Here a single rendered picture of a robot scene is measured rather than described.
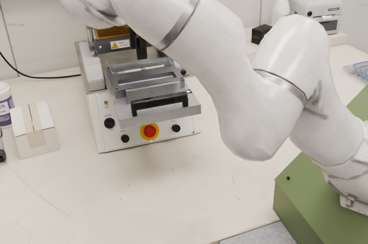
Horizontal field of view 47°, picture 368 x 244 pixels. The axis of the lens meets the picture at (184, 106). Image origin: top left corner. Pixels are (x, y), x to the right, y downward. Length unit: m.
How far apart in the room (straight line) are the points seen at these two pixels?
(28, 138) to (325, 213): 0.87
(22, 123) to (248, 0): 1.27
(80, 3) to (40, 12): 1.22
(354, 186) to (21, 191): 0.87
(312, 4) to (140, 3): 1.51
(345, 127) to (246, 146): 0.20
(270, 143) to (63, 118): 1.04
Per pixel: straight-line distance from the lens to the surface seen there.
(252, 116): 0.63
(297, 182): 1.02
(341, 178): 0.85
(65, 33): 1.92
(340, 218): 0.94
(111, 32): 1.40
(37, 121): 1.40
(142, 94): 1.13
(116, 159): 1.31
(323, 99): 0.72
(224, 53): 0.60
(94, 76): 1.31
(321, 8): 2.05
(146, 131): 1.33
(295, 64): 0.66
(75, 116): 1.56
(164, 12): 0.58
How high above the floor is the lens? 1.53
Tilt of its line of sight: 30 degrees down
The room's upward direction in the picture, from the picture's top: 2 degrees counter-clockwise
